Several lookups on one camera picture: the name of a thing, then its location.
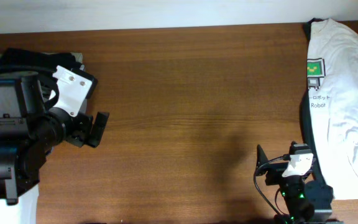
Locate black shorts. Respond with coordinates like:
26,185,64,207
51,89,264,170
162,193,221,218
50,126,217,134
0,48,85,75

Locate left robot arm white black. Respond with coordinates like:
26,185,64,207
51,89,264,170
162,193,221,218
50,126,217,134
0,72,109,223

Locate grey folded garment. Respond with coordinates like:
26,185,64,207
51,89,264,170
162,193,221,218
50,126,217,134
52,53,92,117

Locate white printed t-shirt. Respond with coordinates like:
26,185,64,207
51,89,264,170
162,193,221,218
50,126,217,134
306,19,358,200

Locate dark garment under t-shirt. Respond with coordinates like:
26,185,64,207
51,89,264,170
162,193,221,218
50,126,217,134
299,17,335,200

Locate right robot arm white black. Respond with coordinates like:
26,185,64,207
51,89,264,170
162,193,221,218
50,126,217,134
253,141,341,224

